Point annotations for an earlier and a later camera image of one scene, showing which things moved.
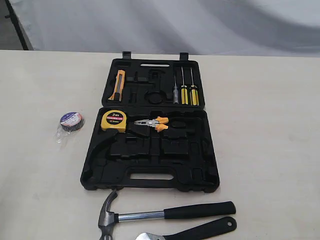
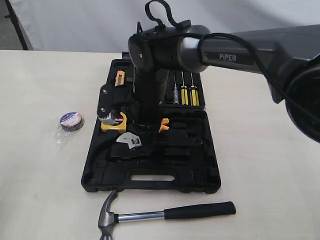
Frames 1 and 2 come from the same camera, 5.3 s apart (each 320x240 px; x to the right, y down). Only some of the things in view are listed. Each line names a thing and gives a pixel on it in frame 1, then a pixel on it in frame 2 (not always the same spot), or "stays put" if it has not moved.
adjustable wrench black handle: [214, 226] → [132, 140]
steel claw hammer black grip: [107, 217] stays put
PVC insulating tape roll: [70, 122] stays put
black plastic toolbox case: [152, 131] stays put
